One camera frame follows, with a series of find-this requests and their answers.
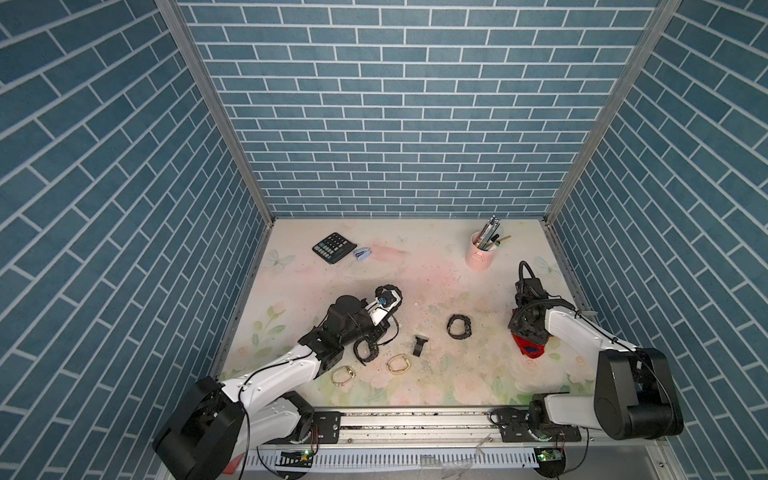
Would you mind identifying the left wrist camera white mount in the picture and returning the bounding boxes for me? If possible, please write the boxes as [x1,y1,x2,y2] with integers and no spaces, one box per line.
[366,294,392,326]

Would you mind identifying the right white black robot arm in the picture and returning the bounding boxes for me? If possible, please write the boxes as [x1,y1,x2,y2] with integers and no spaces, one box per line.
[508,277,684,440]

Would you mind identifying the gold watch right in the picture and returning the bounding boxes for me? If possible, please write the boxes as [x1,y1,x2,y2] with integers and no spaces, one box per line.
[386,354,411,375]

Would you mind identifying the pink pen holder cup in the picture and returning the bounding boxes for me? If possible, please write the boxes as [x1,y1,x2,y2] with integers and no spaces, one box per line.
[465,232,496,272]

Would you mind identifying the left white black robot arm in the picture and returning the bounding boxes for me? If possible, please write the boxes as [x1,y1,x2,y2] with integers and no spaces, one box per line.
[152,285,402,479]

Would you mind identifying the pens in cup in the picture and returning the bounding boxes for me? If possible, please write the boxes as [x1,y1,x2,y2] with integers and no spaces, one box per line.
[472,216,509,252]

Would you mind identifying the gold watch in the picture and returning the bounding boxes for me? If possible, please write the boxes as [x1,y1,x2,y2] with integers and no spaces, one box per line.
[331,365,357,387]
[386,354,411,375]

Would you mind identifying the red box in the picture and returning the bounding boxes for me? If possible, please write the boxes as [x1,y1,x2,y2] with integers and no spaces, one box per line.
[223,454,245,475]

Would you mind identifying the gold watch left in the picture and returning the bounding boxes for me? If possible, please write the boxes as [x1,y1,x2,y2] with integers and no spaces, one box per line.
[331,365,357,387]

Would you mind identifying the light blue stapler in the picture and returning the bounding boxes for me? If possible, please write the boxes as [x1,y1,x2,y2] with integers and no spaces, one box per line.
[353,247,372,262]

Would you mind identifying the black desktop calculator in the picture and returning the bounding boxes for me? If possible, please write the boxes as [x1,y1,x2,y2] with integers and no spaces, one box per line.
[312,232,357,265]

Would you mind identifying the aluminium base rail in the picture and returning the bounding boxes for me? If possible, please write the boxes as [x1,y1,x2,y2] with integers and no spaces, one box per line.
[235,407,682,479]

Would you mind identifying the red blue towel cloth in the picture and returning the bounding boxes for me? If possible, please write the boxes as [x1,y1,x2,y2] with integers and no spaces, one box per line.
[512,334,545,359]

